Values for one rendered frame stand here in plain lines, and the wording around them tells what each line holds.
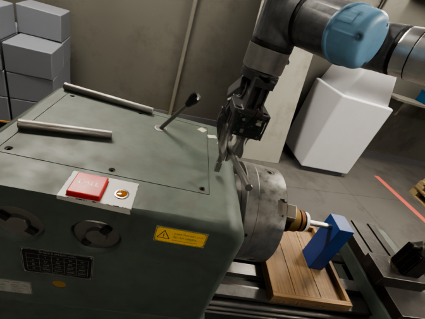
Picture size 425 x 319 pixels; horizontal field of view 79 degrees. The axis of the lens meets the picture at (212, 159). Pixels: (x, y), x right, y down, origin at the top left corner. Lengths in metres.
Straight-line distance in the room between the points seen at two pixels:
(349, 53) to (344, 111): 3.19
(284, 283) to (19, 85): 2.59
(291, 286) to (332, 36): 0.84
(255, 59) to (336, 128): 3.21
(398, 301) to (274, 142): 2.66
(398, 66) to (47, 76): 2.58
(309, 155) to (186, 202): 3.22
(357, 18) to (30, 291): 0.86
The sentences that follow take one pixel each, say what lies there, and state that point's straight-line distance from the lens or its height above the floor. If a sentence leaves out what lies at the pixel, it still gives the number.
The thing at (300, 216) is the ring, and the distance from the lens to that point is 0.93.
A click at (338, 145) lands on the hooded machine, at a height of 0.49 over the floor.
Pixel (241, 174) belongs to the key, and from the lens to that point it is 0.43.
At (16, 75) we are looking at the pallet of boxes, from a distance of 2.84.
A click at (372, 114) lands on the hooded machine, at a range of 3.83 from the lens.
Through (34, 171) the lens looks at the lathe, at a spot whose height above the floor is 1.26.
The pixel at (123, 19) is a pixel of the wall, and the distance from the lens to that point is 3.43.
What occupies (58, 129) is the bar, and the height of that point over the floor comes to 1.27.
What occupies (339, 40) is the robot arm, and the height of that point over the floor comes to 1.63.
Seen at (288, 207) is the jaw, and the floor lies 1.19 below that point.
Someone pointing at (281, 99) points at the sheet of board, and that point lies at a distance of 3.45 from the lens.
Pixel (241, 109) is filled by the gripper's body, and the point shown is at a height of 1.48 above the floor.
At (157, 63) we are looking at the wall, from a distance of 3.50.
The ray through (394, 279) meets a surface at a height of 1.02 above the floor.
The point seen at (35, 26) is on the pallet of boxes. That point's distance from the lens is 3.05.
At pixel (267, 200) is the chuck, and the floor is 1.21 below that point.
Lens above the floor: 1.63
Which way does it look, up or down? 31 degrees down
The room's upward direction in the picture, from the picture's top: 20 degrees clockwise
